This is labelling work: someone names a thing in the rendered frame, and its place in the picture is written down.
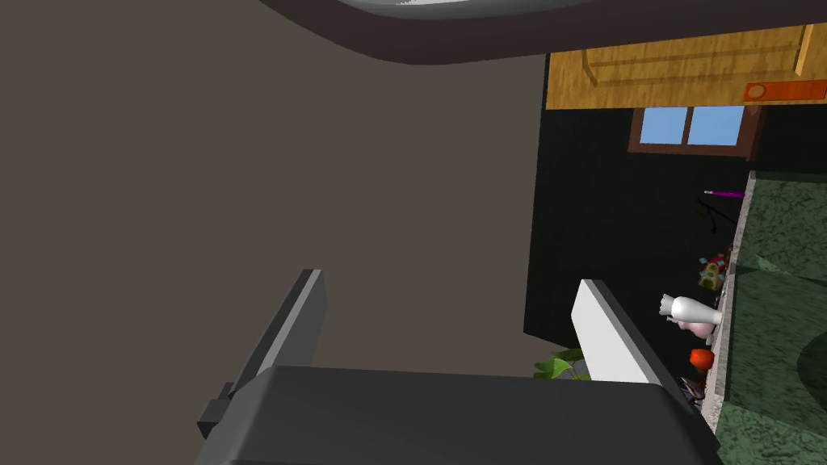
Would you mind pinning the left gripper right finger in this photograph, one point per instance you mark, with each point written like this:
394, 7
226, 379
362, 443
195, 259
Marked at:
610, 342

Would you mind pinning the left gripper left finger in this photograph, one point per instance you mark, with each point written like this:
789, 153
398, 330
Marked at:
291, 332

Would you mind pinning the green leafy plant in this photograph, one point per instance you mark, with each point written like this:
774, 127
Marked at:
561, 365

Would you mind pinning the white vase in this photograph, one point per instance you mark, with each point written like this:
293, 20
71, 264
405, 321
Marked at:
690, 311

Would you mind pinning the red round pot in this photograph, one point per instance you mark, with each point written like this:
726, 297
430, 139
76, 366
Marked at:
701, 358

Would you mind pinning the colourful small toy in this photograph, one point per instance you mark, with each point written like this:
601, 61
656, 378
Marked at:
712, 271

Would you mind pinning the magenta stick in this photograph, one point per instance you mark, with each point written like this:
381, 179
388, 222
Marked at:
725, 193

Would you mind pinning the brown framed window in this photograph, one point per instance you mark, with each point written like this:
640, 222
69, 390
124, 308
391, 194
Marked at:
694, 129

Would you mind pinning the wooden cupboard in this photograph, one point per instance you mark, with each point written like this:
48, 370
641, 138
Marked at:
678, 71

